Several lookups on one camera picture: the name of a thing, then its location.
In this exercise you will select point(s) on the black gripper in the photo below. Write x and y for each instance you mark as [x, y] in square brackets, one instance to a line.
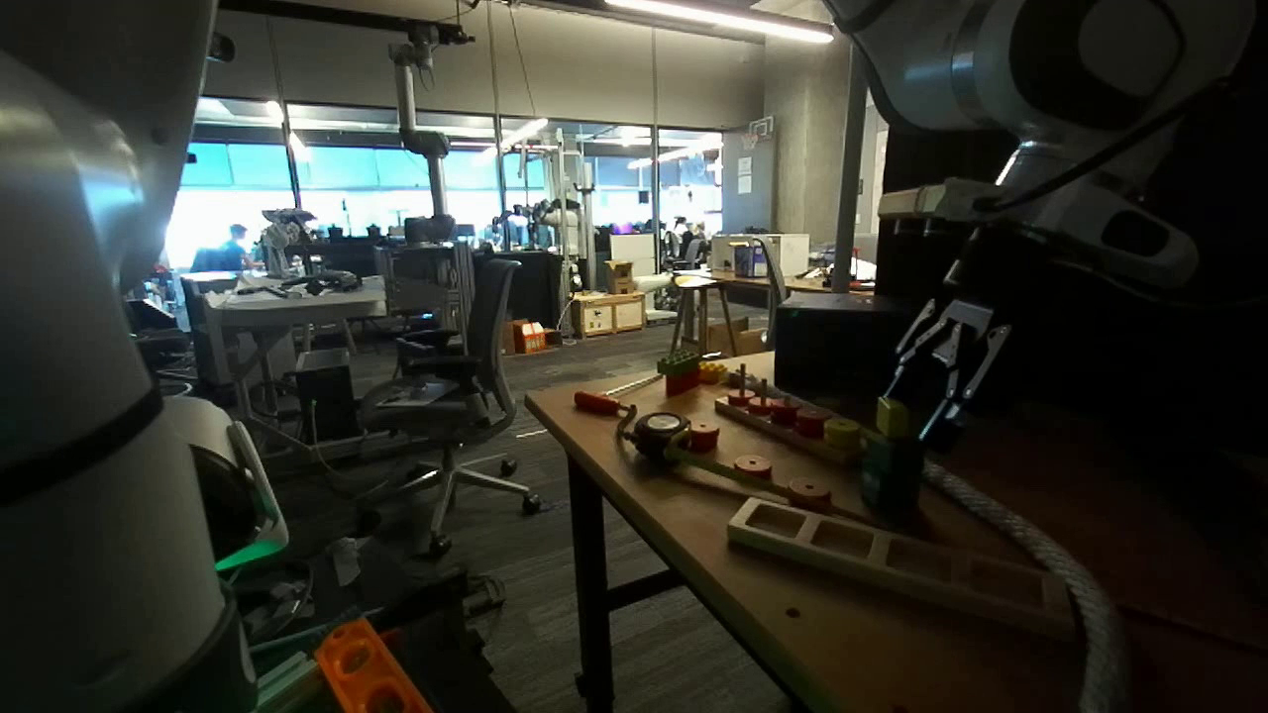
[975, 270]

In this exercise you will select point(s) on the yellow square block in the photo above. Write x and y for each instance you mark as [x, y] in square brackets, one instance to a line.
[891, 418]

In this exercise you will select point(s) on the green square block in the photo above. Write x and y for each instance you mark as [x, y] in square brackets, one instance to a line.
[891, 456]

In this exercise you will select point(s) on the orange perforated plastic block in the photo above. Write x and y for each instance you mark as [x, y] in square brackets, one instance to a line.
[360, 674]

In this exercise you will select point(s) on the black box on table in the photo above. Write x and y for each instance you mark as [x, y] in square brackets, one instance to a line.
[832, 343]

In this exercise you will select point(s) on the wooden peg board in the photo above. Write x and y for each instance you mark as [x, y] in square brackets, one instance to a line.
[775, 431]

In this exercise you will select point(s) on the grey metal pole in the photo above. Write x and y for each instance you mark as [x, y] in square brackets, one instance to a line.
[852, 200]

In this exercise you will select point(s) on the white equipment box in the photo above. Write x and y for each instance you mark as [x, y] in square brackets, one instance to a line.
[767, 254]

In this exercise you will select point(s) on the white wooden compartment tray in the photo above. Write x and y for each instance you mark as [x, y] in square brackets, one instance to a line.
[858, 577]

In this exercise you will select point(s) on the wooden stool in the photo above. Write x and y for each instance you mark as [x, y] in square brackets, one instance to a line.
[700, 299]

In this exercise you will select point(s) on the red toy brick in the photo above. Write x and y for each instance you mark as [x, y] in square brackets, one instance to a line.
[681, 386]

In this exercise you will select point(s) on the black tape measure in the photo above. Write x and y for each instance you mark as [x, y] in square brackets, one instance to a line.
[660, 435]

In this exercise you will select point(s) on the cardboard box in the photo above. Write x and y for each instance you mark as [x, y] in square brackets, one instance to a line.
[607, 315]

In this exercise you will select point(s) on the long ceiling light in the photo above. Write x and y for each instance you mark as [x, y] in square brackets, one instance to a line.
[713, 17]

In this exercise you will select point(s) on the small orange box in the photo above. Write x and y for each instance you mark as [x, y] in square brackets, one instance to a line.
[528, 338]

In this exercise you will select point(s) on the grey office chair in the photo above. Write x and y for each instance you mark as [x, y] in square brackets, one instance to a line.
[458, 398]

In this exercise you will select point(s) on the ceiling hung pipe fixture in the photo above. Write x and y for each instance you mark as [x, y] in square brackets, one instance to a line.
[421, 91]

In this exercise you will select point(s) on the black case under desk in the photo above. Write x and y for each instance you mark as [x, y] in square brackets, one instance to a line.
[326, 394]

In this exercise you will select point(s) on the white office desk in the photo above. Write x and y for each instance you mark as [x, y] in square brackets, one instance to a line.
[292, 302]

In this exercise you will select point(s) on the seated person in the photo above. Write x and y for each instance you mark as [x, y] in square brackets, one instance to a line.
[235, 244]

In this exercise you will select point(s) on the black metal table frame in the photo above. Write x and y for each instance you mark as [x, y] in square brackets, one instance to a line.
[592, 594]

